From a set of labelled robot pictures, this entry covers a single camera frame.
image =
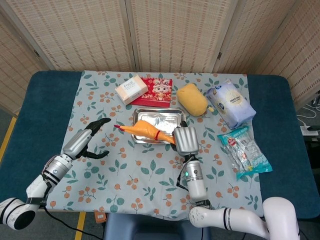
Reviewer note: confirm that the floral print tablecloth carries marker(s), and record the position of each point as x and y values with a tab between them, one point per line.
125	180

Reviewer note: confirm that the orange tag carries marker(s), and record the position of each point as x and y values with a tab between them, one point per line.
100	217

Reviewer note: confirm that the light blue tissue pack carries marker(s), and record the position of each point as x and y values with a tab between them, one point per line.
230	102

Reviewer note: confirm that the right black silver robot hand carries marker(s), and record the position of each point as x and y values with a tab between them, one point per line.
186	140

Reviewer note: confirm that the teal clear snack bag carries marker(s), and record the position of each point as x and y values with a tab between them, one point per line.
245	152

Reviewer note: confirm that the peach white tissue box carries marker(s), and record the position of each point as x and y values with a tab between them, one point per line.
130	90

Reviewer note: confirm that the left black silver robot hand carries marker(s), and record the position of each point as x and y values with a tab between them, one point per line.
77	143

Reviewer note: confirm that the white power strip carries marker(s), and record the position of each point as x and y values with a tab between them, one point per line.
310	130

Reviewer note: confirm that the blue padded seat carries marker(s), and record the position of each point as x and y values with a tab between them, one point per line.
150	227

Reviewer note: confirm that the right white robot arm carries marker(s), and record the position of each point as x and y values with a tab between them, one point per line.
197	185

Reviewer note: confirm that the beige woven folding screen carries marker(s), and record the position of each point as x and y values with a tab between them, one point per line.
175	32

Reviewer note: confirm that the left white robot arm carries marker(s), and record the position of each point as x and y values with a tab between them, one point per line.
37	187

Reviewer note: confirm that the yellow plush toy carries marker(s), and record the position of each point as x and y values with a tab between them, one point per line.
192	100

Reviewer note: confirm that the orange rubber chicken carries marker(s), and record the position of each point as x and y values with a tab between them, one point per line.
145	130

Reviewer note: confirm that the silver metal tray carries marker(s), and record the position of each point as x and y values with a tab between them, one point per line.
165	117

